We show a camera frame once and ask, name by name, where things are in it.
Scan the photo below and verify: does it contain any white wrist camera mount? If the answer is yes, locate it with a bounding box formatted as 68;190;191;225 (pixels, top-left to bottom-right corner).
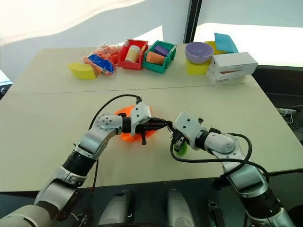
172;112;207;150
131;101;152;136

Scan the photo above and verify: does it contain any red plastic storage bin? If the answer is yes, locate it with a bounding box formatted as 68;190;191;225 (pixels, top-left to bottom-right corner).
117;38;149;71

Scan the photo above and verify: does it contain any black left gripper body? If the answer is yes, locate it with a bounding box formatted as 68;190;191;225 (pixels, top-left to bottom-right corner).
136;117;157;146

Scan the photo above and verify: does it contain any white power strip with cable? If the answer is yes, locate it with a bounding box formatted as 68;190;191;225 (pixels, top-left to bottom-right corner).
276;106;303;124

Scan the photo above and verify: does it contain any green fuzzy scrunchie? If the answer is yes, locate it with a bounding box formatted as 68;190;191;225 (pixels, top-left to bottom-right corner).
173;141;189;156

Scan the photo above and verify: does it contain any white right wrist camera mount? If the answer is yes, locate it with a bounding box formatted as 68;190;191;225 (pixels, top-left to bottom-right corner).
172;112;207;150

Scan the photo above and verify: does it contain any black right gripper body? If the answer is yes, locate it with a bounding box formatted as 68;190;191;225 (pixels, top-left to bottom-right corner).
169;129;188;146

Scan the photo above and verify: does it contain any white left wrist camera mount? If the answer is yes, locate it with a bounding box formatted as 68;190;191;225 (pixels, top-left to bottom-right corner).
131;101;152;136

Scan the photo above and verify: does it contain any white cardboard box with print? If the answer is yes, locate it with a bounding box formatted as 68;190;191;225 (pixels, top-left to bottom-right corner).
205;66;247;84

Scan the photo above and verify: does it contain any orange cylinder block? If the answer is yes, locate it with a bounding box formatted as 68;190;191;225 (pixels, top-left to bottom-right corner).
145;52;165;66

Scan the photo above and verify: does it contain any grey rounded robot leg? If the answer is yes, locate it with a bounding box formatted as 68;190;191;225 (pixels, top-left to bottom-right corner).
165;188;196;227
98;190;135;227

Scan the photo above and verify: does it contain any purple block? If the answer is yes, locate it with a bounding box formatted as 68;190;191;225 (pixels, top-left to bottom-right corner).
153;44;170;56

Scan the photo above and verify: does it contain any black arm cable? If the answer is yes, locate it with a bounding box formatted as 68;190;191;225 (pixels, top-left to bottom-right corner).
170;117;270;181
89;94;143;190

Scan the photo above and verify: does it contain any white long cardboard box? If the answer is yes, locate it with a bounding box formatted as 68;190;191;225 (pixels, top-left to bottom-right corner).
210;52;258;74

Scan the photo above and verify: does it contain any yellow square block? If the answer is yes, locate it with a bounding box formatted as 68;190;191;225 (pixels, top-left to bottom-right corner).
186;58;211;76

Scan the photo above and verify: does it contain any purple plastic bowl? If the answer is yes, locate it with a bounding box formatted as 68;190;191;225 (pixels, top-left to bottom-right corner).
185;42;215;65

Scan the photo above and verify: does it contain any green plastic storage bin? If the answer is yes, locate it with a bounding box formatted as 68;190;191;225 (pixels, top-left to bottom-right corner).
143;40;178;74

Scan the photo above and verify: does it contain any orange blue snack bag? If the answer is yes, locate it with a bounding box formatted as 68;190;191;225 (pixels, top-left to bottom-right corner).
80;44;120;77

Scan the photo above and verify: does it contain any orange cloth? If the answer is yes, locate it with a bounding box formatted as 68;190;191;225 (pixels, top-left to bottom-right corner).
114;105;158;143

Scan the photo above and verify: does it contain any black floor device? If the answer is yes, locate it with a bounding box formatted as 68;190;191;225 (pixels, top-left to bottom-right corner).
207;201;224;227

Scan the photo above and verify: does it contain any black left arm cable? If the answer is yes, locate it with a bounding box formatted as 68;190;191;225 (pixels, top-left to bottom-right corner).
89;94;143;190

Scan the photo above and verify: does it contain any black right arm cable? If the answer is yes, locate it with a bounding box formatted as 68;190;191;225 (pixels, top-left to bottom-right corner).
170;117;270;181

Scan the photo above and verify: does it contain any cream cylindrical cup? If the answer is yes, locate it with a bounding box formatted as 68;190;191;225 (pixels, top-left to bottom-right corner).
125;44;141;63

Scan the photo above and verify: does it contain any dark vertical pillar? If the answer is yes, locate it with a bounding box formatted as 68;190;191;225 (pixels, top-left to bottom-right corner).
183;0;202;44

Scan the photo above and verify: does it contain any yellow wedge-shaped sponge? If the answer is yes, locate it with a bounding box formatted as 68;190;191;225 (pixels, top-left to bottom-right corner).
68;62;97;80

